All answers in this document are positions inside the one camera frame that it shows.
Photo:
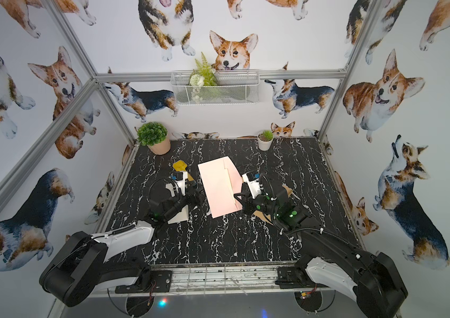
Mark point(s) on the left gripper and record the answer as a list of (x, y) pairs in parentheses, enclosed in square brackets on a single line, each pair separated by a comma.
[(187, 195)]

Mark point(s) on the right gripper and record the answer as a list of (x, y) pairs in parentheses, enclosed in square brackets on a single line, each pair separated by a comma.
[(247, 201)]

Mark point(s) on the brown kraft envelope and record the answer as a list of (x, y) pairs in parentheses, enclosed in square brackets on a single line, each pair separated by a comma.
[(273, 208)]

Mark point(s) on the pink envelope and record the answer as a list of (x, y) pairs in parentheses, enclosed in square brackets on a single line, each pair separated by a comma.
[(221, 180)]

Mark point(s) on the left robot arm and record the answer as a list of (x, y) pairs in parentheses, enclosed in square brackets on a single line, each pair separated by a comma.
[(83, 265)]

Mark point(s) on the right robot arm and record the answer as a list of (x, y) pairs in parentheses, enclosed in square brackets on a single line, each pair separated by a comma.
[(371, 280)]

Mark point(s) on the white envelope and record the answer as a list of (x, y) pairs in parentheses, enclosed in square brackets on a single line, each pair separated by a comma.
[(181, 216)]

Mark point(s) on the yellow toy shovel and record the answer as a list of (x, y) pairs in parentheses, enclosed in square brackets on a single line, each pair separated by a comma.
[(181, 166)]

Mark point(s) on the small plant in white pot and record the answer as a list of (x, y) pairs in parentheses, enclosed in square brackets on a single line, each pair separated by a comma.
[(264, 140)]

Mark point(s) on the green plant in terracotta pot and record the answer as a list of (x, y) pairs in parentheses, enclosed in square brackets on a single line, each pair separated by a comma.
[(154, 136)]

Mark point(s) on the fern and white flower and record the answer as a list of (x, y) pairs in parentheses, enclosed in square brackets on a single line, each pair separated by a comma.
[(203, 83)]

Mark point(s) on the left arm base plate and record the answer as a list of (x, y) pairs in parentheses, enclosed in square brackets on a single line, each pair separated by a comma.
[(158, 281)]

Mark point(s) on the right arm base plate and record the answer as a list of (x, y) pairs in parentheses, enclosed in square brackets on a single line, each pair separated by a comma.
[(290, 277)]

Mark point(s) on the white wire wall basket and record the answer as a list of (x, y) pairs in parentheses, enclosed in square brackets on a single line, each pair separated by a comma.
[(226, 88)]

